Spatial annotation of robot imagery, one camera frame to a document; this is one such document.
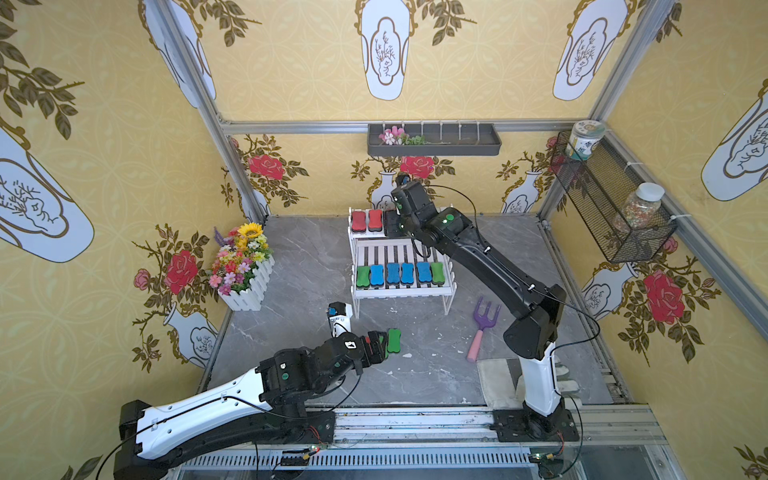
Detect blue eraser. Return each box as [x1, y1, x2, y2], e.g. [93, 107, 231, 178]
[369, 265, 385, 287]
[416, 261, 433, 284]
[400, 263, 415, 285]
[386, 263, 401, 285]

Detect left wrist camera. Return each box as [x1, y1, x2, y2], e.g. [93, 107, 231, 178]
[327, 301, 354, 337]

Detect white gardening glove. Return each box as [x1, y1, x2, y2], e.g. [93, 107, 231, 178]
[476, 358, 583, 410]

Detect aluminium frame post left rear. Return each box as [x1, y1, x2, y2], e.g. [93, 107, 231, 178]
[138, 1, 268, 223]

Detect jar with green label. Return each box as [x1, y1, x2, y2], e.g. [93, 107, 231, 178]
[565, 120, 606, 161]

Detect pink flower in tray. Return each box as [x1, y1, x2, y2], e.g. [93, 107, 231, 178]
[379, 126, 426, 146]

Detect grey wall tray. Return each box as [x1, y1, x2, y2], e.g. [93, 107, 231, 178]
[367, 120, 502, 157]

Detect artificial flowers in white planter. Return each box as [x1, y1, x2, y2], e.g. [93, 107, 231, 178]
[209, 223, 275, 311]

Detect purple garden fork pink handle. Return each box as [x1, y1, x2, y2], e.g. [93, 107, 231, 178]
[466, 296, 501, 363]

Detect aluminium frame post right rear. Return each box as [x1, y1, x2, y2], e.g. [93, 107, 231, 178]
[535, 0, 676, 220]

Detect green eraser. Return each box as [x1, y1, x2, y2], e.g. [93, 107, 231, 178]
[387, 329, 401, 354]
[355, 265, 370, 289]
[430, 262, 446, 286]

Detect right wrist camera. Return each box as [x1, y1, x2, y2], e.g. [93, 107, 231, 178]
[392, 172, 437, 218]

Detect white slatted wooden shelf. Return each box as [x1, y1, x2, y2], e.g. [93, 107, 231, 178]
[347, 209, 457, 313]

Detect black wire wall basket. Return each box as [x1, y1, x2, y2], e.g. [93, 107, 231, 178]
[550, 131, 677, 263]

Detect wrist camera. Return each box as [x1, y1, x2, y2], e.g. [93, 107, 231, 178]
[392, 172, 437, 218]
[327, 301, 354, 337]

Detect aluminium frame post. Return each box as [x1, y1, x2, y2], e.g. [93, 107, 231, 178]
[535, 0, 676, 220]
[138, 1, 268, 223]

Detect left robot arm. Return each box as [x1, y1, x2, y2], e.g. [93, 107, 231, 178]
[113, 331, 389, 479]

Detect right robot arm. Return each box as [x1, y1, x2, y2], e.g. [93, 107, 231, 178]
[395, 193, 581, 442]

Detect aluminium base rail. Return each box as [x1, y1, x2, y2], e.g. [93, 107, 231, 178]
[166, 404, 686, 479]

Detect jar of colourful beads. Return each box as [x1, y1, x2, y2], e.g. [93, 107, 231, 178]
[620, 182, 665, 230]

